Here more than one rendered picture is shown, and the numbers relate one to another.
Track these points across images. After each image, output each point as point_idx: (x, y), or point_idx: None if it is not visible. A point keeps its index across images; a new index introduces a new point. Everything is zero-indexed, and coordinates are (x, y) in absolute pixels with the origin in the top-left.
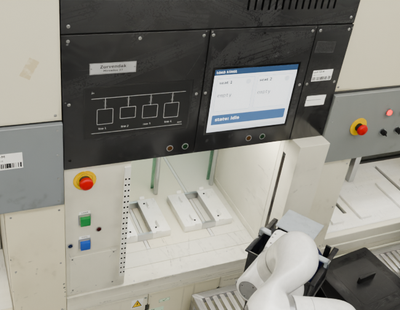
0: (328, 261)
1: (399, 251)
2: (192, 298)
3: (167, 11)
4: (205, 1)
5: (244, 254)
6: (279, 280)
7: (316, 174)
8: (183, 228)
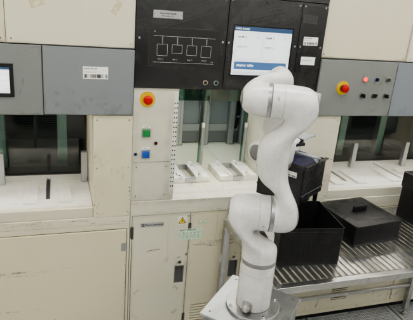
0: (319, 158)
1: (391, 209)
2: (223, 221)
3: None
4: None
5: None
6: (263, 75)
7: None
8: (218, 178)
